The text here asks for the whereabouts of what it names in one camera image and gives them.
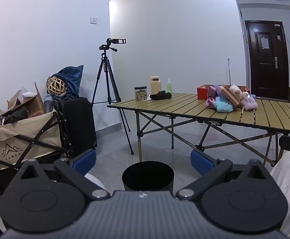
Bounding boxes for striped wooden tray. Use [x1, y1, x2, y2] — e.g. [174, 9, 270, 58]
[218, 85, 242, 107]

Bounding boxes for clear jar of corks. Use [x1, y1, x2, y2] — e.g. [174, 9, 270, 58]
[134, 86, 148, 101]

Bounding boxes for black round trash bin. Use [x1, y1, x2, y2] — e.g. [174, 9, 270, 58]
[122, 161, 174, 192]

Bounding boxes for folding slatted table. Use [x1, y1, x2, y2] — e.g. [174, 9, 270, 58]
[107, 93, 290, 166]

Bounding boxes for woven rattan ball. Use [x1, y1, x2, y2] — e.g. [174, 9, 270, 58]
[47, 77, 68, 96]

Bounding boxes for red cardboard box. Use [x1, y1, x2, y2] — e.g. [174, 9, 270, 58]
[197, 85, 250, 100]

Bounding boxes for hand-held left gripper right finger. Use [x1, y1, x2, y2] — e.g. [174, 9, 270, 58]
[176, 149, 271, 201]

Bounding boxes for light blue plush toy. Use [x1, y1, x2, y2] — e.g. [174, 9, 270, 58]
[214, 96, 235, 112]

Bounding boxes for dark blue fabric bag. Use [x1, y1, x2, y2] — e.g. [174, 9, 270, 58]
[52, 65, 84, 97]

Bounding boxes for black cloth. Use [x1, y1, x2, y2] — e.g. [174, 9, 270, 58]
[149, 91, 173, 100]

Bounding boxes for blue water bottle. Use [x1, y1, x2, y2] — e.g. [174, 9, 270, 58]
[44, 94, 54, 114]

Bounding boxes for dark brown door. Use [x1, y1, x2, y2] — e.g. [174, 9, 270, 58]
[244, 20, 290, 100]

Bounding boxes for brown cardboard box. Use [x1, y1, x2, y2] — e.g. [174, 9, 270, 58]
[7, 82, 45, 119]

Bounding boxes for black camcorder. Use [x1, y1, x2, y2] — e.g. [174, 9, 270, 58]
[106, 38, 127, 46]

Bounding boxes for shiny pink cloth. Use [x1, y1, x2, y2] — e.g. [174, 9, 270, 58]
[206, 86, 219, 109]

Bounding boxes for cream plush toy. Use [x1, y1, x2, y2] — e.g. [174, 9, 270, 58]
[228, 85, 250, 102]

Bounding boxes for white lidded cup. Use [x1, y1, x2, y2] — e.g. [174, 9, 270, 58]
[23, 92, 37, 102]

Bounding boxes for black suitcase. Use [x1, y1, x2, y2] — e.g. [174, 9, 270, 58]
[53, 97, 97, 158]

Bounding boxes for black tripod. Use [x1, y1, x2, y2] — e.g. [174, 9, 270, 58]
[90, 44, 135, 155]

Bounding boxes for beige folding wagon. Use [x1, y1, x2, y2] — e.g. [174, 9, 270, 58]
[0, 110, 66, 171]

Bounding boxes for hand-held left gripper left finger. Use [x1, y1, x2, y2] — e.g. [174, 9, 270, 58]
[18, 149, 111, 201]

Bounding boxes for light wooden box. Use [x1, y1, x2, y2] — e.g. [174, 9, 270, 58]
[150, 76, 162, 95]

